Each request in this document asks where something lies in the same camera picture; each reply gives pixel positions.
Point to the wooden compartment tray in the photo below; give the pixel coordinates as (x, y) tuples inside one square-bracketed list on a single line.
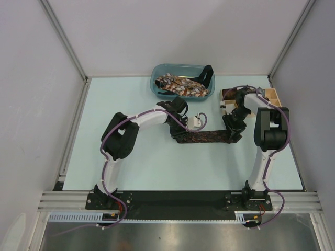
[(273, 95)]

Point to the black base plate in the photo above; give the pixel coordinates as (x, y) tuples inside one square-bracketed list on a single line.
[(178, 205)]

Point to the rolled grey tie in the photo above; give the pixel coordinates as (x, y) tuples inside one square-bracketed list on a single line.
[(261, 91)]

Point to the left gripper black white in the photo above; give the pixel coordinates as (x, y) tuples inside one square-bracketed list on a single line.
[(176, 134)]

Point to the aluminium frame rail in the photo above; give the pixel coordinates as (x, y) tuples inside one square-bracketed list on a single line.
[(75, 201)]

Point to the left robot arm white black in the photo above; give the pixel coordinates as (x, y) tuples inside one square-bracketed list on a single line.
[(120, 136)]

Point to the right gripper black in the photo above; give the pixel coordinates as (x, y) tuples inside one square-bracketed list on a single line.
[(232, 126)]

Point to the pile of patterned ties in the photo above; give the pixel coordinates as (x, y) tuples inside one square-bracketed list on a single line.
[(180, 86)]

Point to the dark orange floral tie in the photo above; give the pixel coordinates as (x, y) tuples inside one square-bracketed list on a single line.
[(218, 136)]

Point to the rolled brown tie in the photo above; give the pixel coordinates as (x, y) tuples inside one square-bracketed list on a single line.
[(229, 94)]

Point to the white cable duct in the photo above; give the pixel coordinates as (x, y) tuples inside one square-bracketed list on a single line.
[(109, 218)]

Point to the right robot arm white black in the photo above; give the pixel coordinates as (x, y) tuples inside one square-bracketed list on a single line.
[(271, 135)]

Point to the blue plastic basin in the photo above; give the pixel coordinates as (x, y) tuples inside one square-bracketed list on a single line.
[(199, 73)]

